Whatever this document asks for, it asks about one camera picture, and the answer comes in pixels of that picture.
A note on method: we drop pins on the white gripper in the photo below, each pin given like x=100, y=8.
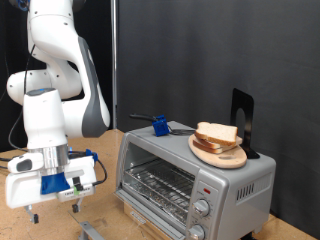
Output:
x=23, y=190

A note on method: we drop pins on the black spatula with blue block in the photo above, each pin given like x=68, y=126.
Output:
x=160, y=126

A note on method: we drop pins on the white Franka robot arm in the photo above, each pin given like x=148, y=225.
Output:
x=43, y=126

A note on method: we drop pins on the wooden block under oven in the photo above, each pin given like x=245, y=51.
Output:
x=146, y=233

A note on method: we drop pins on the silver oven knob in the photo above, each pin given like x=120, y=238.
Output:
x=196, y=232
x=201, y=208

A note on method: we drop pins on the silver toaster oven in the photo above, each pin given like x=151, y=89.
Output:
x=233, y=200

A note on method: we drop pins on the white bread slice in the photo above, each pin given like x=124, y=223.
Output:
x=238, y=140
x=216, y=131
x=205, y=148

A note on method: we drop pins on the vertical metal pole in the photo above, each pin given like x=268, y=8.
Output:
x=114, y=50

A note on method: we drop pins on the round wooden cutting board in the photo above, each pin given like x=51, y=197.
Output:
x=226, y=160

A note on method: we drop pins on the black metal bookend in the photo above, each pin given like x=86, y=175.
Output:
x=248, y=103

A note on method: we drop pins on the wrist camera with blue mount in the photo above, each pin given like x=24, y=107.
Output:
x=53, y=184

